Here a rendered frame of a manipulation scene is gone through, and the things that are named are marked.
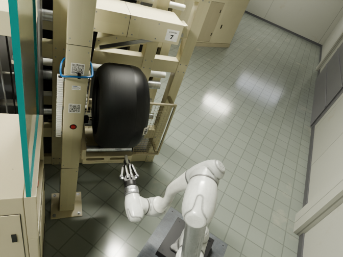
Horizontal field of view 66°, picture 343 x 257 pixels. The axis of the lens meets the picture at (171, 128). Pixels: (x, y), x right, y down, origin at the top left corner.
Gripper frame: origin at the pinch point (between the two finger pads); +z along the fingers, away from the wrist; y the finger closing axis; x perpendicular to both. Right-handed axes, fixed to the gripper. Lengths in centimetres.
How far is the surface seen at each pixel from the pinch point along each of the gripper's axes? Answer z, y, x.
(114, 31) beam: 62, 11, -55
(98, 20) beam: 63, 21, -61
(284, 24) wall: 767, -812, 191
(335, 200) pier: -34, -212, 29
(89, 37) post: 37, 28, -64
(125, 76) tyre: 36, 4, -41
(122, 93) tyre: 23.8, 7.0, -37.6
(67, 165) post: 22, 35, 40
